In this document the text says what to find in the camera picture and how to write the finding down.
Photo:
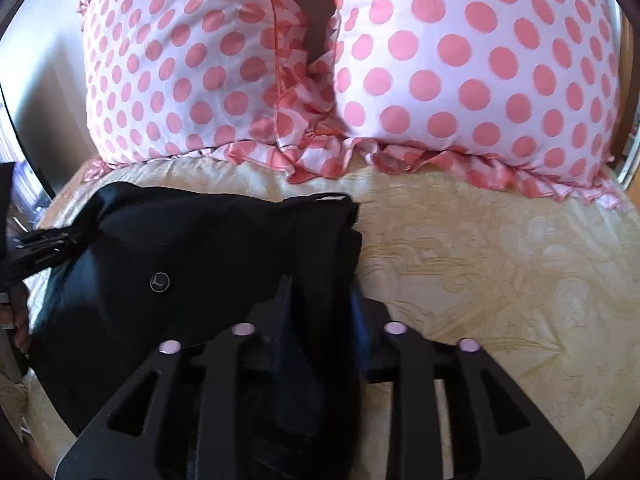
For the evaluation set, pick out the flat screen television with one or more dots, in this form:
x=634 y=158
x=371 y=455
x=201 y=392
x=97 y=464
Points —
x=20 y=150

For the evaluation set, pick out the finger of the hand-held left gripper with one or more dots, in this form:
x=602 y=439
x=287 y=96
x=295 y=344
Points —
x=45 y=252

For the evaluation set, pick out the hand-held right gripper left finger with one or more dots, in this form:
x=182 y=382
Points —
x=280 y=330

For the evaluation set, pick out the person's left hand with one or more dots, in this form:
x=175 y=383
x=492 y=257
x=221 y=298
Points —
x=20 y=335

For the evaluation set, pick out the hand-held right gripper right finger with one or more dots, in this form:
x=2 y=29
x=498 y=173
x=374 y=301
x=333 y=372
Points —
x=361 y=330

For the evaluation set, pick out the large pink polka dot pillow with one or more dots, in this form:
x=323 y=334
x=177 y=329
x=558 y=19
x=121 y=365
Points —
x=190 y=70

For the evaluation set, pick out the yellow patterned bedspread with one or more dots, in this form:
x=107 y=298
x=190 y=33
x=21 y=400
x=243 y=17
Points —
x=490 y=270

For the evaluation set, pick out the black pants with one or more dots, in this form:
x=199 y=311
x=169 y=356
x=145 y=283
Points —
x=175 y=260

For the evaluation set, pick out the small pink polka dot pillow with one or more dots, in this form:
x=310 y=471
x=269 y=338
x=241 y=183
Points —
x=475 y=70

